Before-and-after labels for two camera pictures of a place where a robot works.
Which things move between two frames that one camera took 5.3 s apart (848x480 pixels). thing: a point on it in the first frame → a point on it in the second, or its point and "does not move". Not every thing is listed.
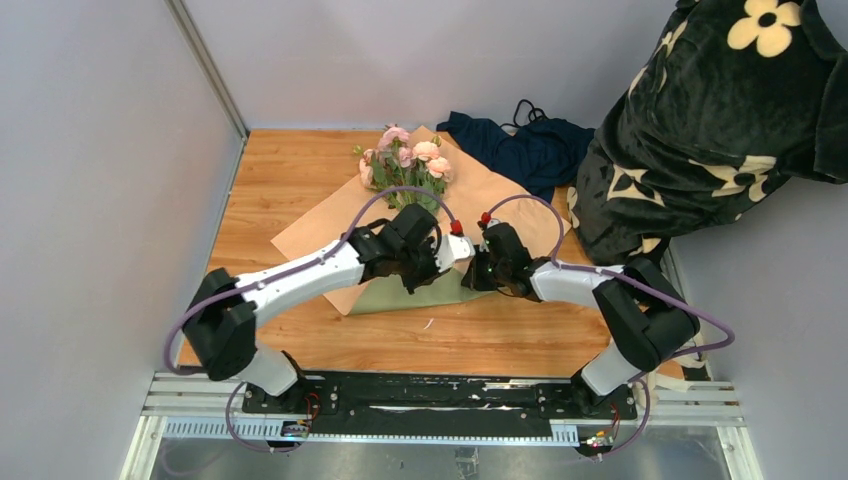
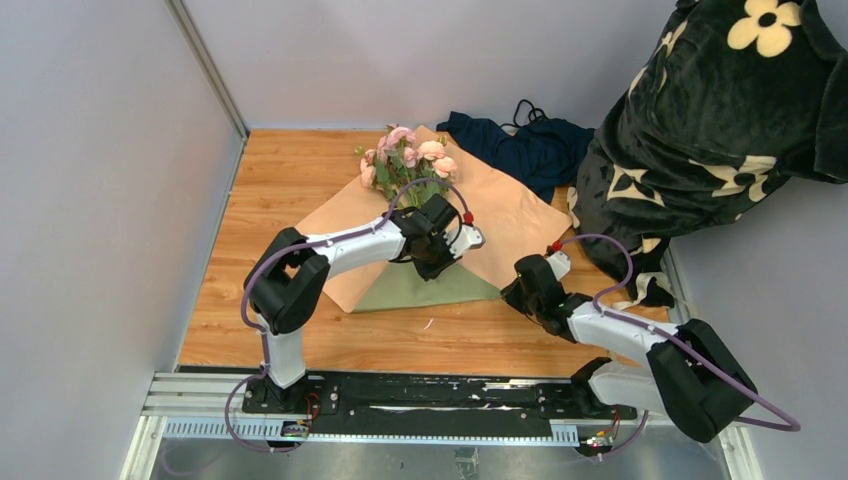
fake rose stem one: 440,169 does not move
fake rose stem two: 389,167 does not move
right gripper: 473,279 → 511,294
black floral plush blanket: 737,97 does not move
